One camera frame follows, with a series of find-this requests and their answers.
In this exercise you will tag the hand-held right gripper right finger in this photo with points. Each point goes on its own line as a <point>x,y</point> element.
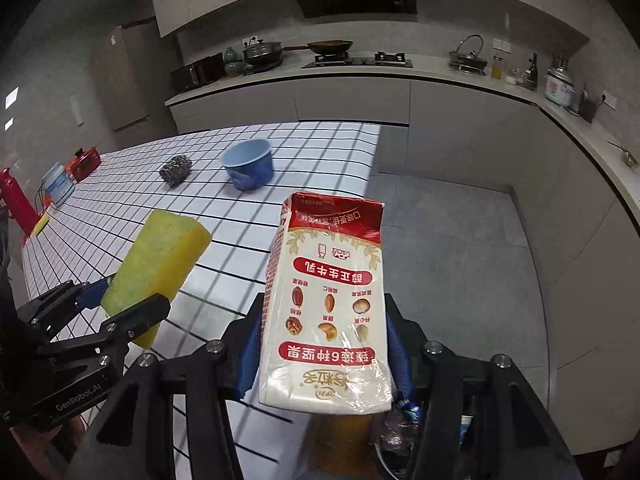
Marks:
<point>402,365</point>

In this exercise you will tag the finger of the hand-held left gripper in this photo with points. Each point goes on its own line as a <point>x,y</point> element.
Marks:
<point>90,292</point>
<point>140,317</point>

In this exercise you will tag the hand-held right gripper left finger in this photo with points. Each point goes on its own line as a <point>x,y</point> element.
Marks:
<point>247,360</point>

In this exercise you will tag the large yellow sponge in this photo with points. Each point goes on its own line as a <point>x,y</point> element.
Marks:
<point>155,255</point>

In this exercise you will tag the white red milk carton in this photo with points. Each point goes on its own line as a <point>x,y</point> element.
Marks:
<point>325,310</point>

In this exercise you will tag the black trash bin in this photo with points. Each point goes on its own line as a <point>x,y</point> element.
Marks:
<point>340,445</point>

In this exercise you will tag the small yellow green sponge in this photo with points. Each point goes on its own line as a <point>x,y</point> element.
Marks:
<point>41,224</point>

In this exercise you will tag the plastic jar with blue label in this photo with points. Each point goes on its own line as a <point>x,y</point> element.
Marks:
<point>57,185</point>

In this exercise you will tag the red thermos flask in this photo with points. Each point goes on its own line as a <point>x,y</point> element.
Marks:
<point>17,200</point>

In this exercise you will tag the red container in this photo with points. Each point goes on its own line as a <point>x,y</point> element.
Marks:
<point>85,162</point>

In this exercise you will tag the steel wool scrubber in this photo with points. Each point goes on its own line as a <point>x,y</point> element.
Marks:
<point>176,170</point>

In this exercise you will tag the light blue bowl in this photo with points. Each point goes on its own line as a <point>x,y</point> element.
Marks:
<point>247,170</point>

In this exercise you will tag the grey refrigerator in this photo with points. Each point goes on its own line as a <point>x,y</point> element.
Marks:
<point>120,75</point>

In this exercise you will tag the microwave oven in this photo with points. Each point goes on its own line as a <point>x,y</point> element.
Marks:
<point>197,72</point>

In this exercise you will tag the green ceramic teapot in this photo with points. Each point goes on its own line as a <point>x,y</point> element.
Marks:
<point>234,62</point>

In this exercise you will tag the grey kitchen counter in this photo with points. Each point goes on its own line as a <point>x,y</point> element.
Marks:
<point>350,95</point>

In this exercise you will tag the dark pot with lid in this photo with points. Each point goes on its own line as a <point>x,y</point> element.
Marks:
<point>262,52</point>

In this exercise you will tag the black gas stove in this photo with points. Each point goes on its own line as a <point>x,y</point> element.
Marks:
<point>360,61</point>

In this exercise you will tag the yellow oil bottle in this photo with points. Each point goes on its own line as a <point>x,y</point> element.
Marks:
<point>497,72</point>

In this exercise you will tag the dark utensil holder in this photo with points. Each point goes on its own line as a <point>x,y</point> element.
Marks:
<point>587,110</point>

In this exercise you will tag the dark glass bottle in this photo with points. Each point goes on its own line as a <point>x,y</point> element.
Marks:
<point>531,77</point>

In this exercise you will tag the white rice cooker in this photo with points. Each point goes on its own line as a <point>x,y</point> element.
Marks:
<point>559,90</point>

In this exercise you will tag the black wok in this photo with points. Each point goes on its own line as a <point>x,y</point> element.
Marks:
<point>332,46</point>

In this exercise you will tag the white wall socket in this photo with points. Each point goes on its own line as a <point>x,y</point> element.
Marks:
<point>251,40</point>
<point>501,45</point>

